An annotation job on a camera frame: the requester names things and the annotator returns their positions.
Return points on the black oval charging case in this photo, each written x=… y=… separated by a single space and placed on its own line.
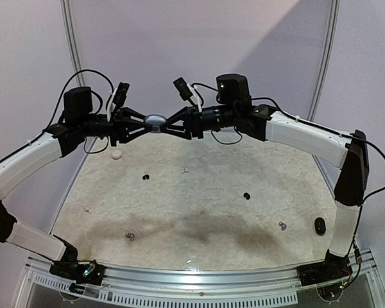
x=320 y=226

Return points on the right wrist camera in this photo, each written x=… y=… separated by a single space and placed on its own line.
x=188 y=93

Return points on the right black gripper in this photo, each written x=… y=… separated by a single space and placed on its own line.
x=191 y=122

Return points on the aluminium frame post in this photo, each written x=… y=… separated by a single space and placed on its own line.
x=325 y=58
x=67 y=15

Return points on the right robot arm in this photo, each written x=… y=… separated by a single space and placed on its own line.
x=347 y=152

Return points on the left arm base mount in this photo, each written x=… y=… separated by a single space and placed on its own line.
x=82 y=272

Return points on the purple earbud charging case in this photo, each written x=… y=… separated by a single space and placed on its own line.
x=155 y=121

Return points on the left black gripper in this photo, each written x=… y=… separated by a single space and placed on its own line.
x=118 y=125

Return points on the aluminium front rail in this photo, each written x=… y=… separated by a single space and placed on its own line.
x=124 y=286

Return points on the left aluminium frame post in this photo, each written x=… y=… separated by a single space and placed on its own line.
x=67 y=15

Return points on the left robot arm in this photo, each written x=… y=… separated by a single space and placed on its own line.
x=55 y=142

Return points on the right aluminium frame post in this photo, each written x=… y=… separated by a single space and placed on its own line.
x=325 y=58

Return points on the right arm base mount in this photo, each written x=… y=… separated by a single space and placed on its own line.
x=331 y=268

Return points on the white round charging case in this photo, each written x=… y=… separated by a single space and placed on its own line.
x=116 y=154

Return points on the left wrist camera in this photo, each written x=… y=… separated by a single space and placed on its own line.
x=117 y=101

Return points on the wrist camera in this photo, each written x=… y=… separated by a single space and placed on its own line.
x=188 y=93
x=117 y=101

